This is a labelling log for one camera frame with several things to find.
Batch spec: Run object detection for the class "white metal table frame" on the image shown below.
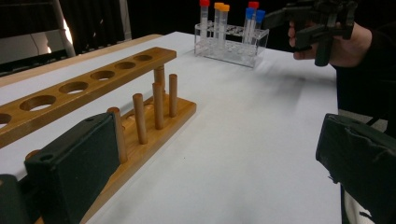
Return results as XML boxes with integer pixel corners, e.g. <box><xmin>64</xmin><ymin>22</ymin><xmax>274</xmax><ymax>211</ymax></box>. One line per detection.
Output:
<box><xmin>0</xmin><ymin>0</ymin><xmax>133</xmax><ymax>67</ymax></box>

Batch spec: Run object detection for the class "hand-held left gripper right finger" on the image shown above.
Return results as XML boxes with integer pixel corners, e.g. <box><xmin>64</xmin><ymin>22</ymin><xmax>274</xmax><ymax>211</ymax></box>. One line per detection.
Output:
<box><xmin>315</xmin><ymin>113</ymin><xmax>396</xmax><ymax>224</ymax></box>

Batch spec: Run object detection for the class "clear acrylic test tube rack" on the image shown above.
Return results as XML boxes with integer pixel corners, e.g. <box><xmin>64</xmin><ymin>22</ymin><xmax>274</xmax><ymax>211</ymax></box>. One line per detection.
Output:
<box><xmin>193</xmin><ymin>21</ymin><xmax>271</xmax><ymax>69</ymax></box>

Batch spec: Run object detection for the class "white table mat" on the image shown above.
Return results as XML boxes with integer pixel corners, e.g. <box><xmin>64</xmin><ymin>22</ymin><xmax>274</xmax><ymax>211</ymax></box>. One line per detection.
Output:
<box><xmin>0</xmin><ymin>31</ymin><xmax>343</xmax><ymax>224</ymax></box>

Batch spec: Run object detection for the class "orange cap test tube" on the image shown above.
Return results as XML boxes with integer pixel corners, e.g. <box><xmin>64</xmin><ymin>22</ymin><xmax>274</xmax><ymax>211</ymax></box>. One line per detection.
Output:
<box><xmin>213</xmin><ymin>2</ymin><xmax>225</xmax><ymax>40</ymax></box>
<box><xmin>218</xmin><ymin>4</ymin><xmax>231</xmax><ymax>48</ymax></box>

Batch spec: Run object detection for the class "wooden test tube rack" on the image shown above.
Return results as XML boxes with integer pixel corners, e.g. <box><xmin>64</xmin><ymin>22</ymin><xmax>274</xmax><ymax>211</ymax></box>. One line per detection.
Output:
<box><xmin>0</xmin><ymin>46</ymin><xmax>198</xmax><ymax>224</ymax></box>

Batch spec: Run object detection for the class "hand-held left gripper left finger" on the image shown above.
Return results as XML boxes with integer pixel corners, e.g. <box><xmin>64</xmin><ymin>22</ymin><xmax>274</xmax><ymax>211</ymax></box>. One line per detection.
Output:
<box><xmin>23</xmin><ymin>112</ymin><xmax>121</xmax><ymax>224</ymax></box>

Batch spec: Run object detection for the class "blue cap test tube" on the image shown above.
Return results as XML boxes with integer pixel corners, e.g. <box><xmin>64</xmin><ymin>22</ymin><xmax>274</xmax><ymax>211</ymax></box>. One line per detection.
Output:
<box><xmin>242</xmin><ymin>7</ymin><xmax>257</xmax><ymax>45</ymax></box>
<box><xmin>251</xmin><ymin>9</ymin><xmax>266</xmax><ymax>46</ymax></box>

